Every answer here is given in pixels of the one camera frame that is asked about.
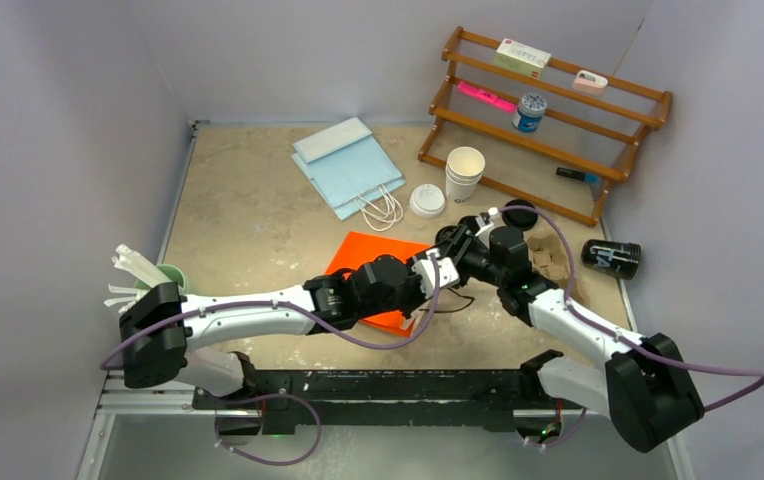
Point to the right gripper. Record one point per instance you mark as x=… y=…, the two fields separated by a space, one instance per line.
x=463 y=241

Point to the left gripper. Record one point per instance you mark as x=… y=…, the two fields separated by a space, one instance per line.
x=419 y=294

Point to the orange paper bag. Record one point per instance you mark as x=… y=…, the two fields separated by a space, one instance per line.
x=369 y=258

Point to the brown pulp cup carrier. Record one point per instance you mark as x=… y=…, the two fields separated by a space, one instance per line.
x=549 y=258

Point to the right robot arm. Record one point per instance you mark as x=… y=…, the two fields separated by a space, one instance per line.
x=629 y=378

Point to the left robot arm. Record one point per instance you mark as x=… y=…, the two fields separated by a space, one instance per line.
x=167 y=336

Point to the black cup lid middle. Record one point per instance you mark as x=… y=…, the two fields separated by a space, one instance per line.
x=471 y=222

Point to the black cup lid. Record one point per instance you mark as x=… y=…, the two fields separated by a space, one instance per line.
x=519 y=213
x=471 y=222
x=446 y=235

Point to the black cup lid rear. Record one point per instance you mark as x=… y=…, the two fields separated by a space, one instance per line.
x=519 y=213

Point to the black cup lid front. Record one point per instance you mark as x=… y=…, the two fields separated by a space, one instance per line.
x=446 y=235

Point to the white cup lid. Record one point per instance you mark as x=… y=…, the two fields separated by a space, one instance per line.
x=427 y=201

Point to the stacked white paper cups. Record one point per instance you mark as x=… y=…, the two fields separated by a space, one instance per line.
x=464 y=169

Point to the black blue marker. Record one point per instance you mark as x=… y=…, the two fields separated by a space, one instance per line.
x=576 y=175

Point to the black paper cup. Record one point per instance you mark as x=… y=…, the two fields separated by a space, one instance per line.
x=619 y=260

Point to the light blue paper bag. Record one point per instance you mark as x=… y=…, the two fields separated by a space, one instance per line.
x=352 y=173

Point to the wooden shelf rack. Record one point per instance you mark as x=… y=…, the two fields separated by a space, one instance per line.
x=601 y=135

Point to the blue white round tin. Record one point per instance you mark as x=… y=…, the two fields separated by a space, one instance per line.
x=529 y=112

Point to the pink highlighter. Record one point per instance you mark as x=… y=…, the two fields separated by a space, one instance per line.
x=485 y=97

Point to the pink white tape dispenser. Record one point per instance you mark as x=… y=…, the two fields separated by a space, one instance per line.
x=590 y=83

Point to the white green box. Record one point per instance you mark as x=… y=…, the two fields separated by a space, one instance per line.
x=521 y=58

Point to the green straw holder cup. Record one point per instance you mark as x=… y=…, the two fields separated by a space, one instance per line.
x=173 y=273

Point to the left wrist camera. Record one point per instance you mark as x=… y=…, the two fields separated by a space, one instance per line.
x=445 y=268

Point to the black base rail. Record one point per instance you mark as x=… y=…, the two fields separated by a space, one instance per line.
x=495 y=400

